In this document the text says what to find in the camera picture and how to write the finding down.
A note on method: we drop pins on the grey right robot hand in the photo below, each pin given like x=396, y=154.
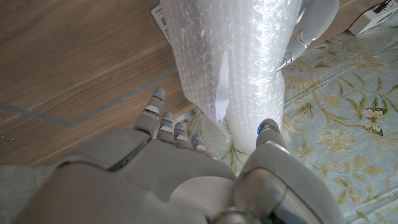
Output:
x=155, y=186

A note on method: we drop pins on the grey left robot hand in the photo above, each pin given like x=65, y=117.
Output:
x=317, y=18

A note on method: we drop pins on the bubble wrap roll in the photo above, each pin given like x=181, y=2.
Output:
x=236, y=62

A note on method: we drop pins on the white power strip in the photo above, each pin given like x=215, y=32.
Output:
x=373, y=20

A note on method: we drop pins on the floral printed backdrop cloth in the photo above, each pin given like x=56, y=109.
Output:
x=342, y=109

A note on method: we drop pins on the small white printed card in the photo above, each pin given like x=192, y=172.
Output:
x=161, y=18

